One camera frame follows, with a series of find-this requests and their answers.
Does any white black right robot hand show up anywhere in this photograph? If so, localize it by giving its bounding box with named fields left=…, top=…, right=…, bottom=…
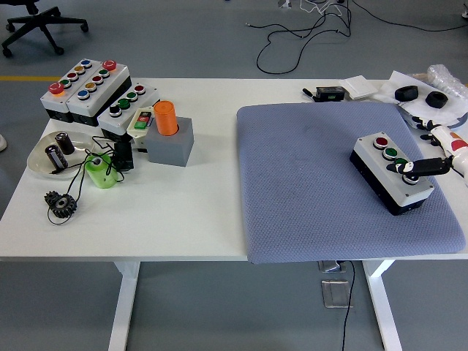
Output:
left=386, top=116, right=468, bottom=176

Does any white four-button control box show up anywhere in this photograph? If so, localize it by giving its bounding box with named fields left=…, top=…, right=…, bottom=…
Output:
left=350, top=130, right=435, bottom=216

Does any four-button box with selector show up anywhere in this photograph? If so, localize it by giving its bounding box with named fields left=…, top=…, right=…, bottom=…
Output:
left=97, top=82, right=162, bottom=142

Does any five-button box with mushroom button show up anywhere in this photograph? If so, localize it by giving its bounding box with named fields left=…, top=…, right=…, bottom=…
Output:
left=64, top=59, right=132, bottom=128
left=39, top=58, right=99, bottom=124

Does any clear plastic bag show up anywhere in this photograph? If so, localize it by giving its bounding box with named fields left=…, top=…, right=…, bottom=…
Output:
left=398, top=104, right=425, bottom=129

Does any clear bubble wrap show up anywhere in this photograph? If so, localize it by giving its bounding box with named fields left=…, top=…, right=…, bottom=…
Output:
left=426, top=64, right=468, bottom=99

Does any white paper sheet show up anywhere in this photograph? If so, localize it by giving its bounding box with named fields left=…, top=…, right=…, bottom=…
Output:
left=372, top=69, right=468, bottom=132

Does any black device with green label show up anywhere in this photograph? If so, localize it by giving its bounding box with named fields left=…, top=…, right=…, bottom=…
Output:
left=314, top=86, right=345, bottom=102

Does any grey-blue textured mat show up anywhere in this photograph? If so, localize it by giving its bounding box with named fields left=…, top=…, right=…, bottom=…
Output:
left=236, top=101, right=464, bottom=265

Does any open metal floor socket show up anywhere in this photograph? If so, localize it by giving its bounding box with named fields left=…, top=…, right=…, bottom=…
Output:
left=317, top=260, right=347, bottom=273

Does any white table leg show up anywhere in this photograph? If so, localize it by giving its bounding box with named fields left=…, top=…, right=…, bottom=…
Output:
left=108, top=261, right=142, bottom=351
left=361, top=260, right=403, bottom=351

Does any closed metal floor socket plate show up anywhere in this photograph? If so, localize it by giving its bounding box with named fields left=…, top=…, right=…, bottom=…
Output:
left=320, top=279, right=354, bottom=309

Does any grey block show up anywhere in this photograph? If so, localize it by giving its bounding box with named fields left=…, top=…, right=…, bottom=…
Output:
left=145, top=116, right=195, bottom=167

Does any orange cylinder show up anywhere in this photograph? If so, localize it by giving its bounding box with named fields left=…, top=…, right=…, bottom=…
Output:
left=153, top=100, right=179, bottom=137

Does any black power adapter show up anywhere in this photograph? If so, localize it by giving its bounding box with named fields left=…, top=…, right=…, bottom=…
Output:
left=113, top=140, right=135, bottom=172

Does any green plastic cylinder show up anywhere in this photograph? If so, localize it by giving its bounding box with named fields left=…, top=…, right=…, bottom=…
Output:
left=83, top=152, right=120, bottom=189

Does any black capacitor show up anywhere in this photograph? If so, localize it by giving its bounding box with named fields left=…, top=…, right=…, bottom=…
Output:
left=54, top=132, right=76, bottom=156
left=44, top=145, right=69, bottom=171

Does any black metal gear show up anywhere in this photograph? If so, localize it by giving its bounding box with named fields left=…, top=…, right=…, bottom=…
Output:
left=43, top=190, right=80, bottom=220

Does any silver metal dish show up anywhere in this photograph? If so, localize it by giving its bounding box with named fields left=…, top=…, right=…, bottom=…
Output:
left=27, top=130, right=97, bottom=179

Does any black office chair base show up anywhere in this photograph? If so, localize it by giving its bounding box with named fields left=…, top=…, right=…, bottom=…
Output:
left=1, top=0, right=90, bottom=59

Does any black rubber ring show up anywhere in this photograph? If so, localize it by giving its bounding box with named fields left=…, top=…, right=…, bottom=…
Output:
left=394, top=85, right=420, bottom=102
left=426, top=91, right=450, bottom=109

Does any white wall switch plate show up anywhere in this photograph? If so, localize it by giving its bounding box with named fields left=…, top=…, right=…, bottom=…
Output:
left=339, top=75, right=377, bottom=99

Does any long black floor cable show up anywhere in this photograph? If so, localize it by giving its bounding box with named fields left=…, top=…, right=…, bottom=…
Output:
left=350, top=0, right=468, bottom=32

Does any white floor cable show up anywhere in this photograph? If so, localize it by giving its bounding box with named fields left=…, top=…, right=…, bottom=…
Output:
left=299, top=0, right=347, bottom=16

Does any black cable under table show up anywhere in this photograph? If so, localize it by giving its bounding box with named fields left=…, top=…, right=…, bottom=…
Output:
left=341, top=260, right=358, bottom=351

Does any looped black floor cable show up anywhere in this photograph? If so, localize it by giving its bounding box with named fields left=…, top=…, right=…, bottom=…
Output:
left=245, top=10, right=354, bottom=74

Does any cream red-green switch box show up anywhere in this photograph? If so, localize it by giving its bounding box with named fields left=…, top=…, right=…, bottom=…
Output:
left=127, top=106, right=156, bottom=151

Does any thin black cord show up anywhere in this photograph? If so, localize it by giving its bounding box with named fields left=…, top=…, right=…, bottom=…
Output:
left=46, top=135, right=127, bottom=226

